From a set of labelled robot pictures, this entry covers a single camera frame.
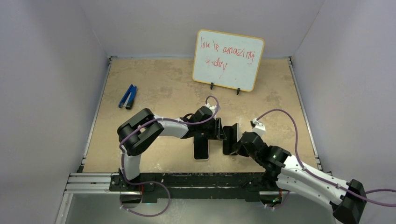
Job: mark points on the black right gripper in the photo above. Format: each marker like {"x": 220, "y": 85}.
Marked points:
{"x": 239, "y": 147}

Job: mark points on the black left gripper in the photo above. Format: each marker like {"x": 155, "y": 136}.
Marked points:
{"x": 217, "y": 133}

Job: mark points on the black phone case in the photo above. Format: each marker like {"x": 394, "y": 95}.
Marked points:
{"x": 227, "y": 146}

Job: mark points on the purple phone black screen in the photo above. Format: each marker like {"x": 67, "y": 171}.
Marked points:
{"x": 201, "y": 148}

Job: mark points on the clear white phone case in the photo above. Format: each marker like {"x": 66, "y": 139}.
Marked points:
{"x": 208, "y": 151}

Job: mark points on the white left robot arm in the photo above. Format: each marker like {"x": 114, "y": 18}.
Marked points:
{"x": 138, "y": 133}

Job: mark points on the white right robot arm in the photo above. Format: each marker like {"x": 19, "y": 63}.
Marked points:
{"x": 282, "y": 169}

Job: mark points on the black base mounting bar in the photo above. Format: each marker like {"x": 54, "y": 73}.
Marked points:
{"x": 251, "y": 187}

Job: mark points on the whiteboard with red writing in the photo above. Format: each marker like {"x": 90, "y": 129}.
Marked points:
{"x": 227, "y": 60}

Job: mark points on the blue and black stapler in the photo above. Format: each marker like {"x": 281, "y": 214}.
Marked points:
{"x": 127, "y": 100}

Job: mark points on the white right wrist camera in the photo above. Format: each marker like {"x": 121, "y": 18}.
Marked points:
{"x": 258, "y": 127}

